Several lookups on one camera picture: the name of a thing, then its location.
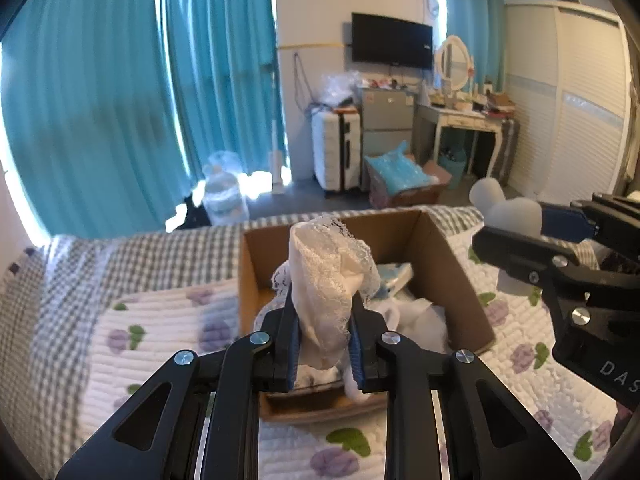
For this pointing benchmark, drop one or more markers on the white dressing table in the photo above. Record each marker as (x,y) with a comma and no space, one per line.
(494,138)

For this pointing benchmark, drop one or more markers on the teal curtain left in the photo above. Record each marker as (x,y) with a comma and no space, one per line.
(112,108)

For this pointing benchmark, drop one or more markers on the grey mini fridge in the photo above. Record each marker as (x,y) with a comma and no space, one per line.
(386,120)

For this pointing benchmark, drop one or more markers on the box with blue bags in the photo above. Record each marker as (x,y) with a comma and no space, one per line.
(396,180)

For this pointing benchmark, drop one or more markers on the teal curtain right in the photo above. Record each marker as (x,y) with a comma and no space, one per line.
(481,25)

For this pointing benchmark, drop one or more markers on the brown cardboard box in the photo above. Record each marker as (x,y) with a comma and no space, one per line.
(419,236)

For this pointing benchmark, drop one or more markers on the white floral quilt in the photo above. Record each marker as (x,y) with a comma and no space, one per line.
(138,333)

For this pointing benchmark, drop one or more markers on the grey white soft cloth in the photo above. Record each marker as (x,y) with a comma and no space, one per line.
(518,215)

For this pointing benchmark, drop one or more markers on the white oval vanity mirror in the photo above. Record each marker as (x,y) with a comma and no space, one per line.
(453,65)

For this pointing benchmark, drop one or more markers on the grey checked bedsheet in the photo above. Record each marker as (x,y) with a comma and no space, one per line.
(51,300)

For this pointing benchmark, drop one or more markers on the black wall television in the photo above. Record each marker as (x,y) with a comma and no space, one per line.
(378,39)

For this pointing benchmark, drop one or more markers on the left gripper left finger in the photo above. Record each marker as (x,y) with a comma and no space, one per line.
(196,406)

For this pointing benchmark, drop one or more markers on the clear plastic bag pile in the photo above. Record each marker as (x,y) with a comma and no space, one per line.
(339,89)

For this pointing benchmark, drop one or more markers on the teal curtain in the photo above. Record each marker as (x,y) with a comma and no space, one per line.
(481,25)
(112,108)

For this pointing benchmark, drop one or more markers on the white lace fabric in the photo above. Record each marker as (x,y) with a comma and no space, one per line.
(326,267)

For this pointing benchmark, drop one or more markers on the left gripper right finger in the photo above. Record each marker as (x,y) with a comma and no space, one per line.
(448,416)

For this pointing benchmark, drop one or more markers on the white wardrobe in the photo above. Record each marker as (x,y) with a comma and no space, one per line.
(568,74)

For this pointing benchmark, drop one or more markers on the teal waste basket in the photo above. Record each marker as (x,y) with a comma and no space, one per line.
(454,162)

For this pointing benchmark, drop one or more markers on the large water bottle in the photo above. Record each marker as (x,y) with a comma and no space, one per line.
(222,200)

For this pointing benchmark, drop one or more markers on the white suitcase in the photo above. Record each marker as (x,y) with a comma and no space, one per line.
(336,145)

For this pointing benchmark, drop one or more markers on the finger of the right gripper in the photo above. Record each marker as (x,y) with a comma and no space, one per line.
(565,223)
(554,269)

